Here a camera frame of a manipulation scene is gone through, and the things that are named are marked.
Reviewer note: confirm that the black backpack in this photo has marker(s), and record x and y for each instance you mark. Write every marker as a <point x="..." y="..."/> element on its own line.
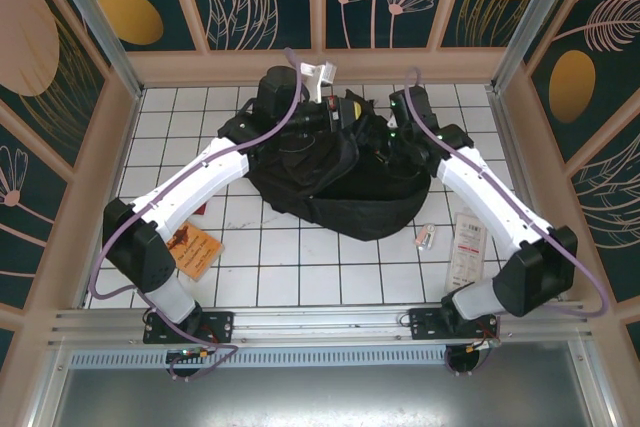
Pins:
<point x="360" y="207"/>

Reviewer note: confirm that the pink and white correction tape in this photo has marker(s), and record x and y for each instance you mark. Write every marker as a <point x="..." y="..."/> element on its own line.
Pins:
<point x="426" y="237"/>

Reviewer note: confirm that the long white pen package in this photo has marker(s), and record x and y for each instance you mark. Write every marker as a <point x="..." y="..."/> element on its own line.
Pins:
<point x="467" y="252"/>

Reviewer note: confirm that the orange paperback book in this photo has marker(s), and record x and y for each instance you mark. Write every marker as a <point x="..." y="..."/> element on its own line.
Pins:
<point x="197" y="252"/>

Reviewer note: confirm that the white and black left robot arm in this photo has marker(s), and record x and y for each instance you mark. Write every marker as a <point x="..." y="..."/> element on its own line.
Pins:
<point x="200" y="177"/>

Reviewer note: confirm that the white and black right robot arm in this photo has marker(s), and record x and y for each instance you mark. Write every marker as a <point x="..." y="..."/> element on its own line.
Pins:
<point x="480" y="187"/>

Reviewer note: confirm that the grey metal sheet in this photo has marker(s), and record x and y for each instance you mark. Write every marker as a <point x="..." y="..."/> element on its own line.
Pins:
<point x="320" y="397"/>

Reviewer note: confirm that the aluminium frame post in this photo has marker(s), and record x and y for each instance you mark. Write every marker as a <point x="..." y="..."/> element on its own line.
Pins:
<point x="525" y="22"/>
<point x="100" y="32"/>

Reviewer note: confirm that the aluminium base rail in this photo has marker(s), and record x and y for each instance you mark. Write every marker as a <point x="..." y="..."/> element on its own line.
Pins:
<point x="320" y="322"/>

